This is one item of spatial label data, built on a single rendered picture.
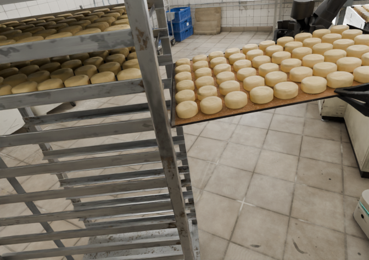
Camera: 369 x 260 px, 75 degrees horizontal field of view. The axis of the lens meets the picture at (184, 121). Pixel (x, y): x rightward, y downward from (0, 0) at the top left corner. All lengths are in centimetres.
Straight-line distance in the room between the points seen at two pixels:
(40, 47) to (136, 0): 20
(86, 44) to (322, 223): 164
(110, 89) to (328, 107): 225
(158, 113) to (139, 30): 15
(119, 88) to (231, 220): 137
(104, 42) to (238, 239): 141
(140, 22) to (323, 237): 158
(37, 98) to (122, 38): 21
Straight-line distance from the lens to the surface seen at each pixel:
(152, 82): 43
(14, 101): 58
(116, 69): 58
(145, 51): 42
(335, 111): 257
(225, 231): 167
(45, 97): 54
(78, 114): 107
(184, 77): 70
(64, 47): 48
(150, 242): 85
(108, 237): 161
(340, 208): 191
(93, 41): 46
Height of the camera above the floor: 142
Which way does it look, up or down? 33 degrees down
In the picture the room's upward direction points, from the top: 8 degrees counter-clockwise
